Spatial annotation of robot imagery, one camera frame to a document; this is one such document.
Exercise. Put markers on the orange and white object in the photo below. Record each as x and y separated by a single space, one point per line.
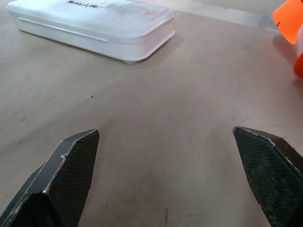
290 21

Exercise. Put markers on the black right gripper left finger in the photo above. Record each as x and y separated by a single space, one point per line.
59 179

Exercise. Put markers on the white plastic box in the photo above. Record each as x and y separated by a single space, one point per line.
94 26

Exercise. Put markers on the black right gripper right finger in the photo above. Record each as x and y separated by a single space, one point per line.
272 175

